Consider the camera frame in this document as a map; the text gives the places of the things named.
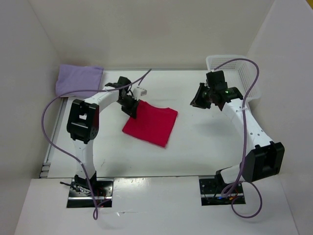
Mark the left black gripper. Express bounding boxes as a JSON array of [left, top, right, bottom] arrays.
[[117, 94, 140, 118]]

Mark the pink t shirt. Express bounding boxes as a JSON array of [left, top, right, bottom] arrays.
[[122, 101, 178, 148]]

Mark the lavender t shirt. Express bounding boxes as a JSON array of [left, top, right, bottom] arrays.
[[55, 64, 104, 98]]

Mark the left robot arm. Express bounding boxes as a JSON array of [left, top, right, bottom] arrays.
[[67, 76, 139, 196]]

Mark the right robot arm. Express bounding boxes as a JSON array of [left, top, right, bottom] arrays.
[[190, 70, 285, 192]]

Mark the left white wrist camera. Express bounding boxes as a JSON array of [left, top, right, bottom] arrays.
[[133, 86, 147, 98]]

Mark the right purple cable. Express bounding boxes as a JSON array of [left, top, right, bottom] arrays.
[[211, 57, 264, 219]]

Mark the purple cable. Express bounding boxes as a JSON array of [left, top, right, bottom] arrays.
[[40, 69, 153, 220], [211, 57, 264, 219]]

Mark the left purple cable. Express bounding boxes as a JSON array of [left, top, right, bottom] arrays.
[[40, 69, 153, 220]]

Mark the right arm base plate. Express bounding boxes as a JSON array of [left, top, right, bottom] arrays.
[[199, 176, 246, 206]]

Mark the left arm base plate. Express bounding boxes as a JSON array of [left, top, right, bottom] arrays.
[[66, 178, 114, 209]]

